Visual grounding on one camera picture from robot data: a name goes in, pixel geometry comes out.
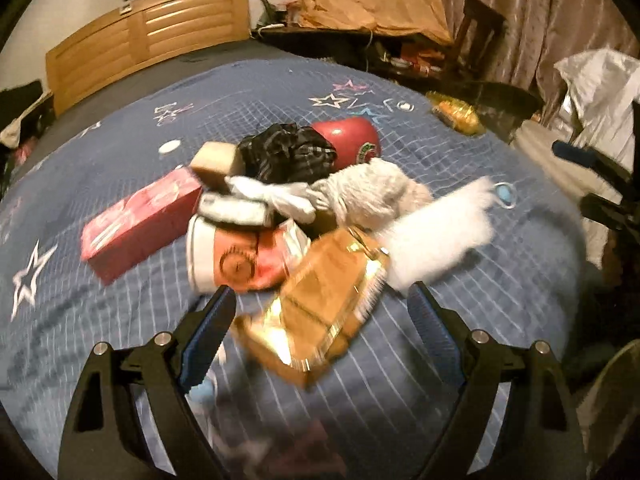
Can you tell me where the red carton box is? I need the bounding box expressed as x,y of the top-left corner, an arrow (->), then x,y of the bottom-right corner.
80,167 -> 203,285

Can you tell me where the white mesh cloth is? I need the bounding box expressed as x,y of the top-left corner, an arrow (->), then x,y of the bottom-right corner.
374,177 -> 495,294

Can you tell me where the paper cup with bicycle print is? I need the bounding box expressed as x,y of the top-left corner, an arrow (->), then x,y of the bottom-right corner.
186,216 -> 311,295

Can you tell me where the gold snack wrapper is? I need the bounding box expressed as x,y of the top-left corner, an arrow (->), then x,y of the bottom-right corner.
231,228 -> 390,389

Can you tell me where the beige sponge block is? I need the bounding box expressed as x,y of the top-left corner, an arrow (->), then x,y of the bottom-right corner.
190,141 -> 245,193

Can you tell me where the black plaid cloth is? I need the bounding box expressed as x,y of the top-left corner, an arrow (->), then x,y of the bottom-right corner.
236,124 -> 337,184

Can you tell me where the blue grid bed quilt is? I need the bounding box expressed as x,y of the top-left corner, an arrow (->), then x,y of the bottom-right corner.
1,58 -> 586,479

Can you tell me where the yellow snack packet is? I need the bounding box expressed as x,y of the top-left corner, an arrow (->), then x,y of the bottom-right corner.
425,91 -> 485,136

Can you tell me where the dark wicker chair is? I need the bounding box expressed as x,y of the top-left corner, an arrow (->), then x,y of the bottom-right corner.
465,80 -> 544,144

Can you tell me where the white plastic sheet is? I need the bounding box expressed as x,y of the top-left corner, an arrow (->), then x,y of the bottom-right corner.
554,48 -> 639,170

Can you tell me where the dark wooden desk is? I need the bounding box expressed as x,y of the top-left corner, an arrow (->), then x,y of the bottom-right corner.
250,24 -> 450,86

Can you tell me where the dark wooden chair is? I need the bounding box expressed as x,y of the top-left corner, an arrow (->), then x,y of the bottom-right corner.
439,0 -> 506,82

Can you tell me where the brown curtain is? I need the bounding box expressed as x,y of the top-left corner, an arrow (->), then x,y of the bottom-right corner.
442,0 -> 639,124

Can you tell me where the wooden headboard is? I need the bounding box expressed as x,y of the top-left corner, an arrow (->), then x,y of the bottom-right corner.
46,0 -> 250,115

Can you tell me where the orange cloth cover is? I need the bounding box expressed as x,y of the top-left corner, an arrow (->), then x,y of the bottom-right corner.
297,0 -> 454,46

